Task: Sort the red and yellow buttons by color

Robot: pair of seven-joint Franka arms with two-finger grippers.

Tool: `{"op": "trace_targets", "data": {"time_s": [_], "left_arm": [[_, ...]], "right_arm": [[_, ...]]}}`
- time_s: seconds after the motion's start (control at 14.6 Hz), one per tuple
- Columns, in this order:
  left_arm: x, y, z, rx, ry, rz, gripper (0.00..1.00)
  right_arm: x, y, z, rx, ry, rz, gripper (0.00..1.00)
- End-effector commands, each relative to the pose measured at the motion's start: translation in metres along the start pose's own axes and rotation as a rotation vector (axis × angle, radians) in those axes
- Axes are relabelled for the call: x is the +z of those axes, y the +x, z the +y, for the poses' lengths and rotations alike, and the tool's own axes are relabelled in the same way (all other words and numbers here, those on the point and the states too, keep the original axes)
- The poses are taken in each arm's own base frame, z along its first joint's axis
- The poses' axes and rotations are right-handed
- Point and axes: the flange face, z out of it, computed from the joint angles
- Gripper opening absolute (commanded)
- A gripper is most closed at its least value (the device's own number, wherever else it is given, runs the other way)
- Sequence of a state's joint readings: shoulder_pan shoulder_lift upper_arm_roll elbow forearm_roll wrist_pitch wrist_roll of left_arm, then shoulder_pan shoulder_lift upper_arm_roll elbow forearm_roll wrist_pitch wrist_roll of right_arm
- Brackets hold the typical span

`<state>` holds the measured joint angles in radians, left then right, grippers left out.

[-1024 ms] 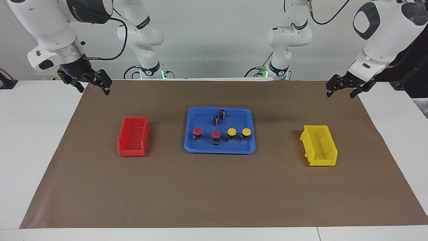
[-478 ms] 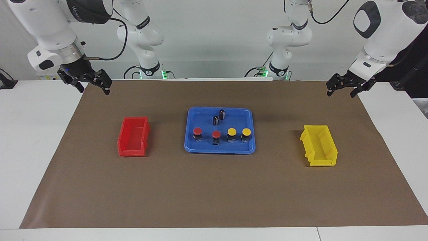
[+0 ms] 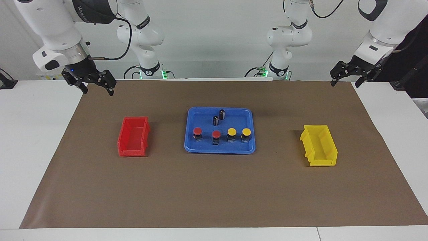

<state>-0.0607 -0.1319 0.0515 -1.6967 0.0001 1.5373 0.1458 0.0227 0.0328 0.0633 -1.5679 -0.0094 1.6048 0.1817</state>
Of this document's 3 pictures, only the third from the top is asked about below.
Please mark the black clamp mount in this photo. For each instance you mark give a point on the black clamp mount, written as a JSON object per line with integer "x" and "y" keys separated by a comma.
{"x": 7, "y": 83}

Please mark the red push button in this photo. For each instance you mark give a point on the red push button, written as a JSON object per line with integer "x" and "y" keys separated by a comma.
{"x": 216, "y": 134}
{"x": 197, "y": 131}

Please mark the black cylindrical capacitor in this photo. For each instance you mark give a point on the black cylindrical capacitor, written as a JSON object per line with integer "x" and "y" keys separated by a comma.
{"x": 222, "y": 114}
{"x": 216, "y": 121}

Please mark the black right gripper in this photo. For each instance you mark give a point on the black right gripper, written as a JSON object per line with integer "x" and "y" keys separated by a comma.
{"x": 83, "y": 72}

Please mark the yellow push button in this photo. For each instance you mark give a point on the yellow push button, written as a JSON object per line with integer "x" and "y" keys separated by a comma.
{"x": 231, "y": 132}
{"x": 246, "y": 132}

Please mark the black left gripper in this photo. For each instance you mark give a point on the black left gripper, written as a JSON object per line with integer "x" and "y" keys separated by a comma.
{"x": 359, "y": 68}

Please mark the brown paper table mat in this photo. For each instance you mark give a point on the brown paper table mat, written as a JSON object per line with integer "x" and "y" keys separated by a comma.
{"x": 214, "y": 190}

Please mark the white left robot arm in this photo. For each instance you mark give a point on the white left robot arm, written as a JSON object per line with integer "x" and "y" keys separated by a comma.
{"x": 381, "y": 36}

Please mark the black tripod stand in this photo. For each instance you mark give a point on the black tripod stand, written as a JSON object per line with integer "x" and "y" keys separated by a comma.
{"x": 409, "y": 75}

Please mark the yellow plastic bin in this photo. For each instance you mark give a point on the yellow plastic bin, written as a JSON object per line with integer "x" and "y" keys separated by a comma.
{"x": 319, "y": 147}

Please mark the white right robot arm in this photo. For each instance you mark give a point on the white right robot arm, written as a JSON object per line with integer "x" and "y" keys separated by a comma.
{"x": 50, "y": 20}

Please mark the red plastic bin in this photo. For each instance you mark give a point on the red plastic bin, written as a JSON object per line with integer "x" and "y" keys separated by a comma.
{"x": 133, "y": 139}

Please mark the blue plastic tray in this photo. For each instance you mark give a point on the blue plastic tray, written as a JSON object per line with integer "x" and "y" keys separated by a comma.
{"x": 200, "y": 147}

